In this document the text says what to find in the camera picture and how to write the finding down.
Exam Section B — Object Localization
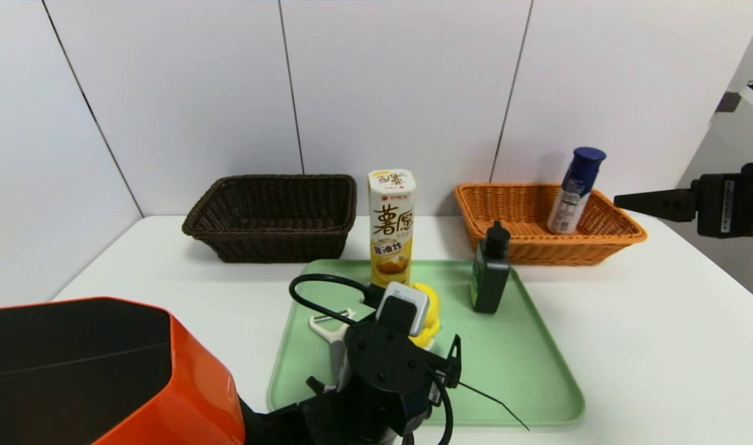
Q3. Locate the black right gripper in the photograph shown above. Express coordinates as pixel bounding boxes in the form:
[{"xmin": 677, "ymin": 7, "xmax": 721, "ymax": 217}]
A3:
[{"xmin": 613, "ymin": 172, "xmax": 753, "ymax": 239}]

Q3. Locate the white bottle with blue cap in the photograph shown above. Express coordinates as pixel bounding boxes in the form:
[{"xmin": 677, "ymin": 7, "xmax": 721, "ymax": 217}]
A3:
[{"xmin": 547, "ymin": 146, "xmax": 607, "ymax": 235}]

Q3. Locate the yellow duck toy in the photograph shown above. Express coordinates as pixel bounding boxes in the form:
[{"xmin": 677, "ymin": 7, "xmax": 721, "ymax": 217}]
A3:
[{"xmin": 407, "ymin": 283, "xmax": 443, "ymax": 350}]

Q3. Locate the white peeler with grey handle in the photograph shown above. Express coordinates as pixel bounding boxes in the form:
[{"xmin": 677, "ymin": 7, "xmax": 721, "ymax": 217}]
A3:
[{"xmin": 309, "ymin": 309, "xmax": 357, "ymax": 387}]

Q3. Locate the orange wicker basket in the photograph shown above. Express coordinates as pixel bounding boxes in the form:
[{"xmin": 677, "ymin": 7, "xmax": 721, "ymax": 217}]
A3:
[{"xmin": 454, "ymin": 183, "xmax": 648, "ymax": 267}]

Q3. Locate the dark brown wicker basket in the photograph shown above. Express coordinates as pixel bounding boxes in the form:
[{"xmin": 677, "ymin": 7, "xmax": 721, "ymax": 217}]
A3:
[{"xmin": 182, "ymin": 174, "xmax": 358, "ymax": 263}]

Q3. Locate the dark green black-capped bottle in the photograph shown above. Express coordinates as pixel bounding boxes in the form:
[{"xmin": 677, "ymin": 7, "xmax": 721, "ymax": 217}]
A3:
[{"xmin": 469, "ymin": 221, "xmax": 512, "ymax": 315}]

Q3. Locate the light green plastic tray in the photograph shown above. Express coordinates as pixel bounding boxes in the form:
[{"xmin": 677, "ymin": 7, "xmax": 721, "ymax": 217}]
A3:
[{"xmin": 268, "ymin": 259, "xmax": 585, "ymax": 427}]

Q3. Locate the yellow potato chips box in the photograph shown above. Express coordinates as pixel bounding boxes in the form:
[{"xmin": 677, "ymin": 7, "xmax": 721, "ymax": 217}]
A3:
[{"xmin": 368, "ymin": 169, "xmax": 417, "ymax": 289}]

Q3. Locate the thin black cable tie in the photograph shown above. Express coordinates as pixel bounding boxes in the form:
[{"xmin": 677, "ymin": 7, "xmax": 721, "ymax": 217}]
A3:
[{"xmin": 457, "ymin": 380, "xmax": 530, "ymax": 431}]

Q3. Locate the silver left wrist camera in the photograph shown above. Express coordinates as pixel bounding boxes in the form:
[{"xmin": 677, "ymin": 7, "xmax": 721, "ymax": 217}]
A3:
[{"xmin": 376, "ymin": 282, "xmax": 431, "ymax": 337}]

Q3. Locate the black left camera cable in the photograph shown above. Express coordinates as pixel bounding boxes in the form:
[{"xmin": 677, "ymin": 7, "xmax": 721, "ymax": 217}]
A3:
[{"xmin": 289, "ymin": 274, "xmax": 383, "ymax": 325}]

